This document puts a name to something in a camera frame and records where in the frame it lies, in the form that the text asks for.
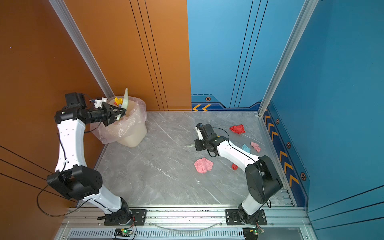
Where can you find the aluminium corner post left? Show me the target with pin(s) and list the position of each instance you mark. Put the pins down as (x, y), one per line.
(75, 34)

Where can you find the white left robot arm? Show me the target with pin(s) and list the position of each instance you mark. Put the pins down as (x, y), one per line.
(72, 178)

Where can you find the left controller board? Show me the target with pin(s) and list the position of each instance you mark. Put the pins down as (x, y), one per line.
(123, 234)

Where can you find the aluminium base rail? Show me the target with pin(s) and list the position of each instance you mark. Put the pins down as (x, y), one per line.
(188, 223)

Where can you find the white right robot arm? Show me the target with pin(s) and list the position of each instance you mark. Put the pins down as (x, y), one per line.
(263, 180)

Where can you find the controller board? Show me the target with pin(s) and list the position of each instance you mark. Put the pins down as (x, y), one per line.
(123, 234)
(252, 233)

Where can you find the small pink crumpled paper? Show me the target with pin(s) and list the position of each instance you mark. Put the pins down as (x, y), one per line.
(256, 147)

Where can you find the large red crumpled paper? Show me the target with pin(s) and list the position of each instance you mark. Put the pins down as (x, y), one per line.
(239, 129)

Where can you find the right controller board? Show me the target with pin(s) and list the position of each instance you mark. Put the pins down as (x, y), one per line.
(252, 233)

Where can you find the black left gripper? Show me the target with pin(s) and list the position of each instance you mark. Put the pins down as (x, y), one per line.
(110, 115)

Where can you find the aluminium corner post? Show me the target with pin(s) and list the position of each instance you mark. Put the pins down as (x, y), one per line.
(75, 34)
(295, 36)

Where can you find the green dustpan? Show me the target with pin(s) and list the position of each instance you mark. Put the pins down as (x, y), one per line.
(126, 100)

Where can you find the clear plastic bin liner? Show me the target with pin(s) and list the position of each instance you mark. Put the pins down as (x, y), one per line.
(120, 126)

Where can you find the cream trash bin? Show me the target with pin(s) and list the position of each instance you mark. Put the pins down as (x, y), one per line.
(132, 132)

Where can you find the aluminium corner post right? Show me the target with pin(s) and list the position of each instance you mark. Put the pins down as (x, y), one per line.
(295, 36)

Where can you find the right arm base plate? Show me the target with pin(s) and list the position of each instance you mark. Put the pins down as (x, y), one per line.
(240, 217)

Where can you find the large pink paper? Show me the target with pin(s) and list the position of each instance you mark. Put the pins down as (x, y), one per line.
(203, 165)

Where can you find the light blue paper strip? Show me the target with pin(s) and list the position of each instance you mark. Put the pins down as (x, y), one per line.
(246, 148)

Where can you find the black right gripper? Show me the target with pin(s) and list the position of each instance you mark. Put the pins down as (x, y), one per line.
(197, 142)

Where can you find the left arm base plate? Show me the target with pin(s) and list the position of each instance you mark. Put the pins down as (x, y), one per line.
(120, 218)

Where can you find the yellow paper scrap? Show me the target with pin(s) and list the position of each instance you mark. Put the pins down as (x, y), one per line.
(118, 101)

